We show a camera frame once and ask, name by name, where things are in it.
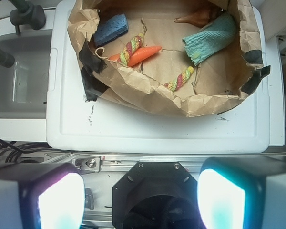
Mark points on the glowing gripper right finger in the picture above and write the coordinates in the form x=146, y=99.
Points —
x=244, y=192

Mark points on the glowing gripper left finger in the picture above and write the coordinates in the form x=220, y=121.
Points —
x=41, y=196

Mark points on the teal blue cloth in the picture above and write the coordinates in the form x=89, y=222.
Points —
x=213, y=38

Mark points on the white plastic bin lid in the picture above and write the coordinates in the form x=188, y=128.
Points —
x=73, y=123

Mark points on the brown crumpled paper bag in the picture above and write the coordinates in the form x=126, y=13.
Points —
x=218, y=84

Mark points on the orange toy carrot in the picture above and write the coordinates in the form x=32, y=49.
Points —
x=138, y=56

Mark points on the blue sponge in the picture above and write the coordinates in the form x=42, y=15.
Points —
x=111, y=30

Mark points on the aluminium extrusion rail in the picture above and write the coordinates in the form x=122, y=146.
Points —
x=95, y=163

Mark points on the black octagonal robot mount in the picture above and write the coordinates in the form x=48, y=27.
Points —
x=156, y=195

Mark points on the multicoloured twisted rope toy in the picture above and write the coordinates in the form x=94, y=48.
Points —
x=136, y=42

